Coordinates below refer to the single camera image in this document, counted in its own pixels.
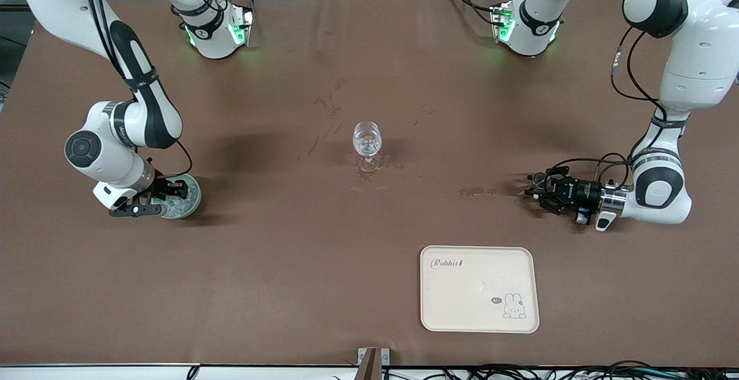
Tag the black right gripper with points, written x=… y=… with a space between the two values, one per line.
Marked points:
x=161 y=186

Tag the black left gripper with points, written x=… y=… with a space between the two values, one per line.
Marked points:
x=583 y=190

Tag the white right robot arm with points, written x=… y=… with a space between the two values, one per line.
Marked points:
x=144 y=108

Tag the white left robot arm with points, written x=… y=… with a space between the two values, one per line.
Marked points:
x=698 y=51

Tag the clear ice cube heap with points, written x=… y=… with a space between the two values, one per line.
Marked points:
x=367 y=144
x=179 y=208

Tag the clear stemmed wine glass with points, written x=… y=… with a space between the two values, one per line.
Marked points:
x=367 y=137

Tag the green ceramic bowl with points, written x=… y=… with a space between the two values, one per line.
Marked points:
x=189 y=208

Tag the cream rabbit print tray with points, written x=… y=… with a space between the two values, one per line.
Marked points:
x=462 y=299

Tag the brown table cover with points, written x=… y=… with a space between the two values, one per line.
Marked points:
x=288 y=264

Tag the grey metal edge bracket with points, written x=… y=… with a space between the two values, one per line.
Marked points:
x=385 y=357

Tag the aluminium frame post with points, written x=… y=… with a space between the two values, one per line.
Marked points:
x=17 y=4

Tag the brown camera pole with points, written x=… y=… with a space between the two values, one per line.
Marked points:
x=369 y=368

